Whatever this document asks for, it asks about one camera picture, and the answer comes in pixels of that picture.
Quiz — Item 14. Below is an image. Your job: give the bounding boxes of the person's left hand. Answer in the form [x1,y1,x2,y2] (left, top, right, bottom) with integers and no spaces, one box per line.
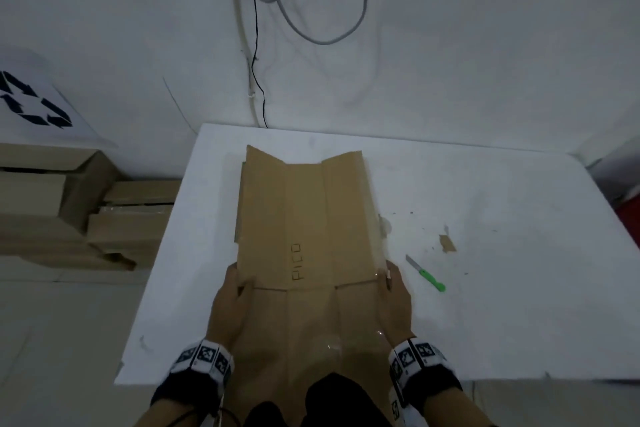
[206,263,259,350]

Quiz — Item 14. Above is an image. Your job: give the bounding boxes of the person's right hand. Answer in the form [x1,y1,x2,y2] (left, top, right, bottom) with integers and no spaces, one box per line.
[375,260,416,348]

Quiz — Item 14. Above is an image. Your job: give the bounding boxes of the green handled knife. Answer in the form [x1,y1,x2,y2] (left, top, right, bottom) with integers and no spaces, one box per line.
[405,254,447,292]

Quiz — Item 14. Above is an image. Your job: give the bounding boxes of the taped small cardboard box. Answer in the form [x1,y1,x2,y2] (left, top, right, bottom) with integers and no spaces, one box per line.
[87,180,182,255]

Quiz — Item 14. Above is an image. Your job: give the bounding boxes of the plain brown cardboard box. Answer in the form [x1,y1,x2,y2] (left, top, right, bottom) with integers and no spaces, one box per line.
[219,143,416,427]

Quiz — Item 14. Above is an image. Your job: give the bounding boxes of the stack of boxes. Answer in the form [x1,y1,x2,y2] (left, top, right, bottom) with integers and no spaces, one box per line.
[0,239,137,272]

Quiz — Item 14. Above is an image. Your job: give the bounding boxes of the person's right forearm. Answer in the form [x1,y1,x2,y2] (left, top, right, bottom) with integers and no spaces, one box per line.
[425,386,496,427]

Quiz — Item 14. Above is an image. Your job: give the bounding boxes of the person's left forearm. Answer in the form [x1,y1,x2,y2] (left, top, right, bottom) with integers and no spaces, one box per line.
[132,399,206,427]

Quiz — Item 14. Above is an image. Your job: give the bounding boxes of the person's black trouser legs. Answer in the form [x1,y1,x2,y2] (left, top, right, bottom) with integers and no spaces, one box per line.
[242,372,393,427]

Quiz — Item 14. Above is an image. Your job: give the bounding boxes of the black marker wrist band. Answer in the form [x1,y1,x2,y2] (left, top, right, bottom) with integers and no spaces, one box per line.
[149,338,235,410]
[387,337,463,427]

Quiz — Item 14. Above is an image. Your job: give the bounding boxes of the white table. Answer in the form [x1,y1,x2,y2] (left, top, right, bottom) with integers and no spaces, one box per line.
[113,122,640,386]

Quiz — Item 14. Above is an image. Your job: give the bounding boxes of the red chair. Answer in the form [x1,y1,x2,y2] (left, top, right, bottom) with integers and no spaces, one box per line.
[615,191,640,248]

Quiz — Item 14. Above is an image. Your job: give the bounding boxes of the white recycling symbol sign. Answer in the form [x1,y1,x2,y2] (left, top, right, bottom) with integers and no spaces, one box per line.
[0,49,119,148]

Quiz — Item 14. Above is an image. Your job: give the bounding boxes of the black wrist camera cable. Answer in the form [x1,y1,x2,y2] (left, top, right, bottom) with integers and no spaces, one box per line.
[165,391,241,427]

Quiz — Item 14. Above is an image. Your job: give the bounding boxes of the white wall cable conduit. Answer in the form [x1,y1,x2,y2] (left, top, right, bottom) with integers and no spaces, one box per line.
[227,0,266,127]

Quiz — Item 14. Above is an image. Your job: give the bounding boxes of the thin black wall cable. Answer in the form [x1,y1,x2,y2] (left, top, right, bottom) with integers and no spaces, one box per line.
[249,0,271,130]

